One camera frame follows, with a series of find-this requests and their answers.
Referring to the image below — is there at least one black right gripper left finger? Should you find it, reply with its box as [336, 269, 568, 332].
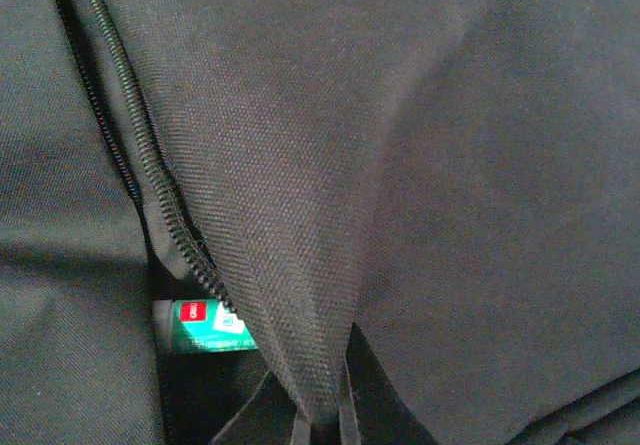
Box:
[210, 372, 311, 445]

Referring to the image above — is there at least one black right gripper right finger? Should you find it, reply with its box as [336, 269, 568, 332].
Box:
[339, 325, 436, 445]

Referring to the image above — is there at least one green white glue stick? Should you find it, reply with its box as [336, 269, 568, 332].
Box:
[152, 299, 257, 355]

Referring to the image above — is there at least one black student bag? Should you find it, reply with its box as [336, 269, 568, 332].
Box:
[1, 0, 639, 444]

